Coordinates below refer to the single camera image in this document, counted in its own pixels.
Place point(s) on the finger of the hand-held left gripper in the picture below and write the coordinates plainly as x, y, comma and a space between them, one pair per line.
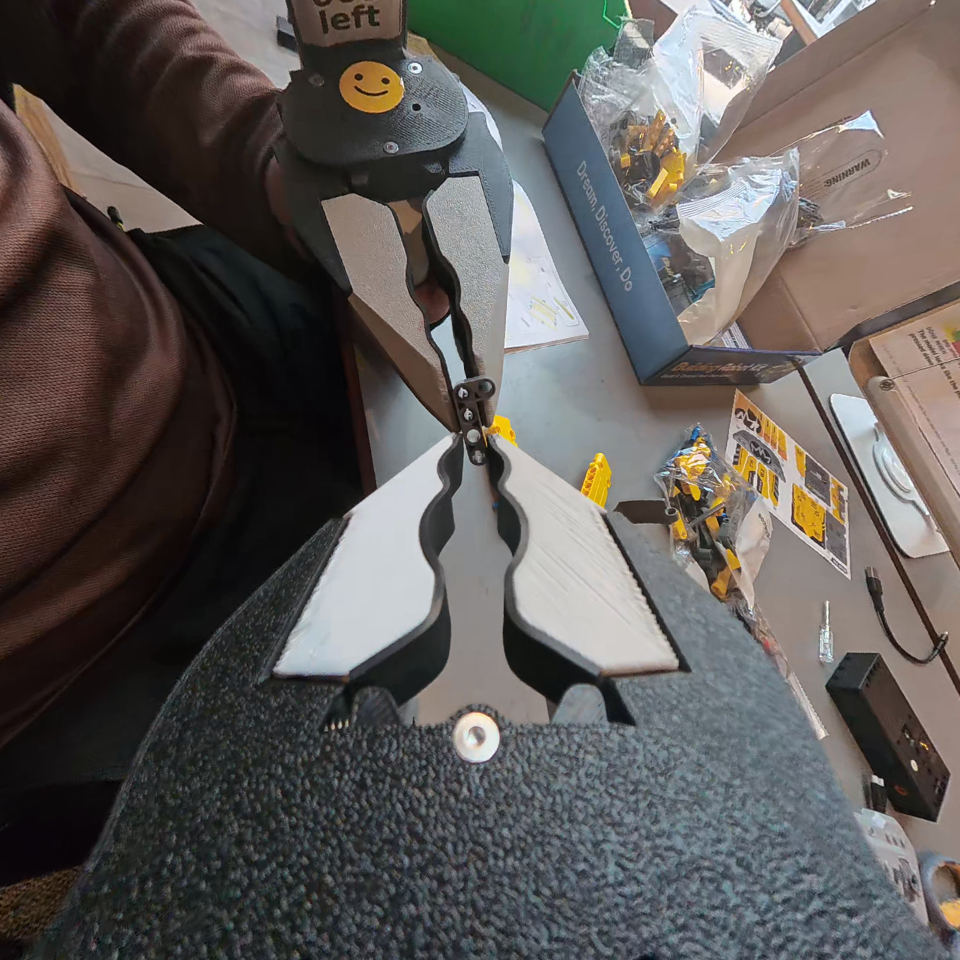
472, 262
375, 285

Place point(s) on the grey yellow scissors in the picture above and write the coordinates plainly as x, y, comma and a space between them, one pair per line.
941, 892

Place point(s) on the grey desk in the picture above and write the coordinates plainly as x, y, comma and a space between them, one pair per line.
600, 405

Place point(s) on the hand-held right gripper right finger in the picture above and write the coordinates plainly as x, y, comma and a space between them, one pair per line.
585, 592

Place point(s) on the person's black trousers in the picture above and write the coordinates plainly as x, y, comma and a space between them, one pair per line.
277, 412

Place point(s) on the printed instruction sheet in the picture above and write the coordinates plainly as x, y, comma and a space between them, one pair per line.
930, 375

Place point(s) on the person's left forearm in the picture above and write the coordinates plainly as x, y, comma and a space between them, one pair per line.
187, 90

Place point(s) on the person's left hand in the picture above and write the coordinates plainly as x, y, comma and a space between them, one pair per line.
433, 298

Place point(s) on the bag of yellow bricks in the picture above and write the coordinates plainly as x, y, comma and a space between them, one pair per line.
705, 502

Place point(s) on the grey hub brick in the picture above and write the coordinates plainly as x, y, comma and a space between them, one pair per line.
892, 862

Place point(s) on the grey bent beam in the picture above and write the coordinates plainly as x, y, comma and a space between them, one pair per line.
472, 420

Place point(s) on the green plastic bin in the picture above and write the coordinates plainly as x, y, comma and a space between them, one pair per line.
510, 45

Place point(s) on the clear bag of black parts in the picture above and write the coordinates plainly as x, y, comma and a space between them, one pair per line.
855, 180

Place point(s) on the heap of clear part bags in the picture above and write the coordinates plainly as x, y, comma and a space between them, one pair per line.
720, 225

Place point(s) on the yellow grey brick assembly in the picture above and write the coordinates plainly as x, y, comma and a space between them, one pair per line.
596, 476

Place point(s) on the blue robot kit box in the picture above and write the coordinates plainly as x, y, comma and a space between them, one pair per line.
607, 247

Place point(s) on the instruction booklet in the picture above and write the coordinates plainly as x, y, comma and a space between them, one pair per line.
540, 300

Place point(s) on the yellow panel brick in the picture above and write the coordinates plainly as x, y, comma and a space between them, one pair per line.
501, 433

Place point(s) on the black battery box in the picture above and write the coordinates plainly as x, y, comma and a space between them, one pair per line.
885, 735

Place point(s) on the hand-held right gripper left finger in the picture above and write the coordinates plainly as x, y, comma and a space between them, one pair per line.
367, 592

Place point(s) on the bag of black red pins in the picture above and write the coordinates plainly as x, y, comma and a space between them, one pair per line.
795, 690

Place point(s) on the yellow grey sticker sheet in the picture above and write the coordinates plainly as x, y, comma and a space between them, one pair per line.
795, 487

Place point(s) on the wooden display board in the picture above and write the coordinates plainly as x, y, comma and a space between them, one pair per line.
862, 360

